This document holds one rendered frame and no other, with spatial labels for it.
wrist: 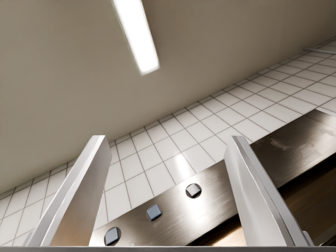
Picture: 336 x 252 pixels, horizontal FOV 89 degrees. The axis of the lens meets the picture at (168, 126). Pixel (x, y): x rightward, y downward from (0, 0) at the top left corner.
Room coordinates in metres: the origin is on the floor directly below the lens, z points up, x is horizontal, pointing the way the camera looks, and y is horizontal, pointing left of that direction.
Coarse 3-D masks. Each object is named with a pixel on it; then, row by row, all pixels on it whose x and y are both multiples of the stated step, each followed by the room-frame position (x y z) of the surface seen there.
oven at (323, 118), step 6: (306, 114) 0.80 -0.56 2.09; (312, 114) 0.80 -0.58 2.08; (318, 114) 0.81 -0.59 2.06; (324, 114) 0.81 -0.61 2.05; (318, 120) 0.80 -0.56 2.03; (324, 120) 0.80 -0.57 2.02; (330, 120) 0.80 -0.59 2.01; (330, 126) 0.80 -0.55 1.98; (270, 132) 0.74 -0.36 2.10; (216, 162) 0.67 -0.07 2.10; (162, 192) 0.60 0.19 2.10; (150, 198) 0.58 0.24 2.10; (96, 228) 0.52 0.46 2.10
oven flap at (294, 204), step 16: (304, 176) 0.76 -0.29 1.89; (320, 176) 0.76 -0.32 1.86; (288, 192) 0.73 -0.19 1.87; (304, 192) 0.73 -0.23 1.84; (320, 192) 0.73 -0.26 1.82; (304, 208) 0.70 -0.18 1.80; (320, 208) 0.70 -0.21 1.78; (240, 224) 0.67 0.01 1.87; (304, 224) 0.68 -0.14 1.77; (320, 224) 0.68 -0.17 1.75; (208, 240) 0.65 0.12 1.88; (224, 240) 0.65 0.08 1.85; (240, 240) 0.65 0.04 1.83; (320, 240) 0.63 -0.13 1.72
